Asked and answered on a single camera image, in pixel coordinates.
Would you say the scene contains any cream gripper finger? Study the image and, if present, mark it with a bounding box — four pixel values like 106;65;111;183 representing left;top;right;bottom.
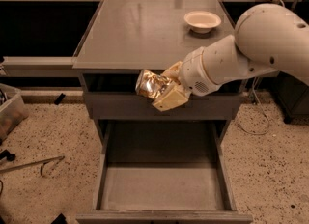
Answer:
161;61;182;81
152;85;191;112

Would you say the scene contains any crushed orange can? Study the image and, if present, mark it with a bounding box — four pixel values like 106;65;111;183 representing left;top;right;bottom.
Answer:
135;70;173;99

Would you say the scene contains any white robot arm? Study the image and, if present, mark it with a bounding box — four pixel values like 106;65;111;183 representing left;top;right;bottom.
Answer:
153;4;309;111

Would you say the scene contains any grey drawer cabinet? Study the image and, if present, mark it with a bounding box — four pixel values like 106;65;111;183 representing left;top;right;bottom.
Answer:
72;0;257;145

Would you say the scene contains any open grey middle drawer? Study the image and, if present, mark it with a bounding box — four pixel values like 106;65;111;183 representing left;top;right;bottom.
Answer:
76;121;253;224

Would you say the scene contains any white bowl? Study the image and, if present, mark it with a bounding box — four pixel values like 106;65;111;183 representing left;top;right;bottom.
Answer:
184;11;221;34

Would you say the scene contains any small black block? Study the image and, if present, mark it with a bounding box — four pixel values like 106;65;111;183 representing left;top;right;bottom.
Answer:
54;93;66;105

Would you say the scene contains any metal rod on floor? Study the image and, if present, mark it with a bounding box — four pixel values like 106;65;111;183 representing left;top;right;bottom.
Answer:
0;155;65;175

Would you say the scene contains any clear plastic bin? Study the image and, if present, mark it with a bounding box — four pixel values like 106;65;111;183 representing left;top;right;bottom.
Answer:
0;84;28;142

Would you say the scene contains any black object on floor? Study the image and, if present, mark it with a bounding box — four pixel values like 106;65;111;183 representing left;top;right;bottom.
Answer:
0;150;15;161

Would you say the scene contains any white cable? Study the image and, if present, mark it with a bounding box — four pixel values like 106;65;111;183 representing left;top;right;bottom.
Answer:
235;76;270;136

